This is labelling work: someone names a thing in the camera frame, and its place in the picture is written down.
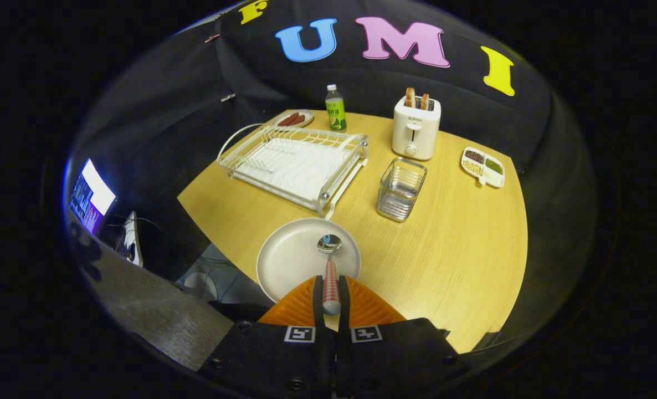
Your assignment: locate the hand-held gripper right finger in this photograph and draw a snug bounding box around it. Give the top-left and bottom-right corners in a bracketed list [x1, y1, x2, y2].
[334, 275, 471, 399]

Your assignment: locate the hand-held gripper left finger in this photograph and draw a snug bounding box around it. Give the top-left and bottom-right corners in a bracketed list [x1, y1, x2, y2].
[197, 275, 335, 399]

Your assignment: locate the spoon with red checked handle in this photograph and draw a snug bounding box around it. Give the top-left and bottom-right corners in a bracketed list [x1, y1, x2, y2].
[316, 234, 343, 316]

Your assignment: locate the white round plate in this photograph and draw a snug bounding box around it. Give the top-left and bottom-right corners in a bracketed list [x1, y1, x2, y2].
[256, 218, 362, 304]

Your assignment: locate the metal wire basket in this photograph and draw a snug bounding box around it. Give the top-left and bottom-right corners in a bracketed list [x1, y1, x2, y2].
[376, 157, 428, 223]

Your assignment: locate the white wire dish rack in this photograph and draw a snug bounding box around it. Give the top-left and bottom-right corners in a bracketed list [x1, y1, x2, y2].
[217, 122, 369, 220]

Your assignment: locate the small grey plate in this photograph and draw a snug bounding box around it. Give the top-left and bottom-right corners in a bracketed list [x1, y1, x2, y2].
[272, 109, 315, 129]

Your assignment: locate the white divided snack dish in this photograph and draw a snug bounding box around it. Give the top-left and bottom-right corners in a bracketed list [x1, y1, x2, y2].
[460, 146, 506, 188]

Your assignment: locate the white toaster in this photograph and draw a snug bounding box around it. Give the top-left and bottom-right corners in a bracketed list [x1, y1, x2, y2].
[391, 95, 442, 161]

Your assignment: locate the green label drink bottle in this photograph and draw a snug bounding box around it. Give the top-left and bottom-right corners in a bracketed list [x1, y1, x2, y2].
[325, 84, 347, 132]

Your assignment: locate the white device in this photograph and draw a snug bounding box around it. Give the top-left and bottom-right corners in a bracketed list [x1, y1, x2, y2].
[122, 211, 144, 268]

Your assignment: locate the computer monitor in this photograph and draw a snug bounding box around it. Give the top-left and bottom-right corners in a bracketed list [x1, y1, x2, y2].
[69, 157, 117, 237]

